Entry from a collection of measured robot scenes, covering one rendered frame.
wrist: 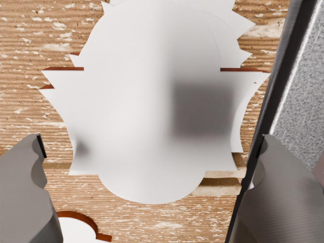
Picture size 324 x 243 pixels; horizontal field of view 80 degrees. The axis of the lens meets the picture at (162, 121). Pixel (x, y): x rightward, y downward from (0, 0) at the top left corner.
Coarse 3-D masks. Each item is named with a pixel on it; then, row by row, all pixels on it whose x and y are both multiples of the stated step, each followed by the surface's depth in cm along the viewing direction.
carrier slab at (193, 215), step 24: (48, 168) 24; (72, 192) 26; (96, 192) 26; (96, 216) 29; (120, 216) 29; (144, 216) 29; (168, 216) 29; (192, 216) 29; (216, 216) 29; (120, 240) 31; (144, 240) 31; (168, 240) 31; (192, 240) 32; (216, 240) 32
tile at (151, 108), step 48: (144, 0) 9; (96, 48) 10; (144, 48) 10; (192, 48) 10; (96, 96) 12; (144, 96) 12; (192, 96) 12; (240, 96) 12; (96, 144) 13; (144, 144) 13; (192, 144) 13; (144, 192) 15
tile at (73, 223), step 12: (60, 216) 27; (72, 216) 27; (84, 216) 28; (72, 228) 28; (84, 228) 28; (96, 228) 29; (72, 240) 29; (84, 240) 29; (96, 240) 29; (108, 240) 30
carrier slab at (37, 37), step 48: (0, 0) 16; (48, 0) 16; (96, 0) 16; (240, 0) 16; (288, 0) 16; (0, 48) 18; (48, 48) 18; (240, 48) 18; (0, 96) 20; (0, 144) 23; (48, 144) 23
